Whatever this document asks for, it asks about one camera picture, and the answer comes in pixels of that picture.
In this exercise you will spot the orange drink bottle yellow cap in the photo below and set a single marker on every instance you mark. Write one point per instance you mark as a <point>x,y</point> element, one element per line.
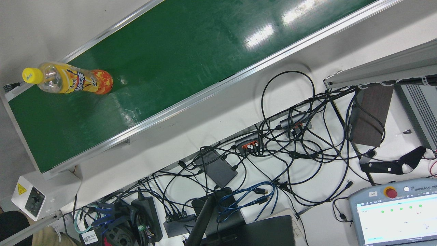
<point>68,80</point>

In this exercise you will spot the black hub with orange ports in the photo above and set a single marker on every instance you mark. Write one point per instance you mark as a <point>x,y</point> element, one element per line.
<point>247,140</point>

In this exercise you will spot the dark grey flat box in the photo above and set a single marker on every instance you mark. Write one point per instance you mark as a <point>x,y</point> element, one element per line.
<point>218,169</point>

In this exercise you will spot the green conveyor belt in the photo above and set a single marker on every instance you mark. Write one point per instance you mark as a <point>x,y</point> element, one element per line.
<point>170,68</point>

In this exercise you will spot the grey USB hub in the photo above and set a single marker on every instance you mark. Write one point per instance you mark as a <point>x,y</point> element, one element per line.
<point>293,121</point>

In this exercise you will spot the black monitor stand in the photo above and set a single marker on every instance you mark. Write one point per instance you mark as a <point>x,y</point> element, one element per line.
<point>205,218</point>

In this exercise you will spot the black docking hub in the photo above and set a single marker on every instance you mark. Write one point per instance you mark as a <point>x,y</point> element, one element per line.
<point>177,227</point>

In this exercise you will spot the black power adapter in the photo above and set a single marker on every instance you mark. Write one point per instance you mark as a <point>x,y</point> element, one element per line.
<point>146,215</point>

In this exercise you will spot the black Huawei monitor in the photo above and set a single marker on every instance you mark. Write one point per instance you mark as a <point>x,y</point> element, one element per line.
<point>266,232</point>

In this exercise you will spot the black round flange plate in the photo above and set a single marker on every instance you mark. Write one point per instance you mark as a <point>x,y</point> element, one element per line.
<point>119,236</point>

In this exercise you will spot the brown block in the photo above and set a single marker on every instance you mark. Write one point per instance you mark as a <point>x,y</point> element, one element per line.
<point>372,116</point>

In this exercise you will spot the white label tag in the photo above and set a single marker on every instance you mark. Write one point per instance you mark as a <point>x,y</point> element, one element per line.
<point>89,237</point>

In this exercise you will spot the white conveyor control box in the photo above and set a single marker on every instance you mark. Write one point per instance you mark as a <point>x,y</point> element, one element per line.
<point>51,191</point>

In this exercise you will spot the aluminium profile beam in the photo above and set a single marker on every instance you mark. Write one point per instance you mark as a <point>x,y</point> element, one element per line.
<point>392,66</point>

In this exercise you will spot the grey teach pendant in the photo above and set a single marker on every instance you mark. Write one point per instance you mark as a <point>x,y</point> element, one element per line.
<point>392,218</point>

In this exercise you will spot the grey ribbed controller unit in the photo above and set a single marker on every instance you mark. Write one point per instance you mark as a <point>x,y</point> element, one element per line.
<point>421,109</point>

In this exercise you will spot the black metal bracket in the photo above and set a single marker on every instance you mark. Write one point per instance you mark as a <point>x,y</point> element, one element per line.
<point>385,167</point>

